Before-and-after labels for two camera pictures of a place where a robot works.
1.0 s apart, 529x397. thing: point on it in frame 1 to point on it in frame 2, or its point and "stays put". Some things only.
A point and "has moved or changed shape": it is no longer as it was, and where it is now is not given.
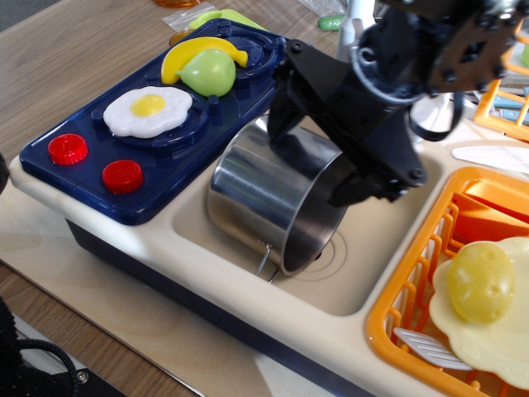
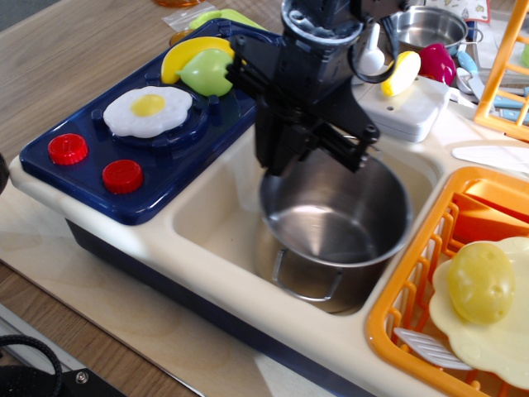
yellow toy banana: [178, 57] stays put
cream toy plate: [498, 351] stays put
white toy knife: [513, 158] stays put
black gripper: [363, 108] to [307, 102]
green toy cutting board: [229, 15] stays put
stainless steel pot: [276, 196] has moved or changed shape
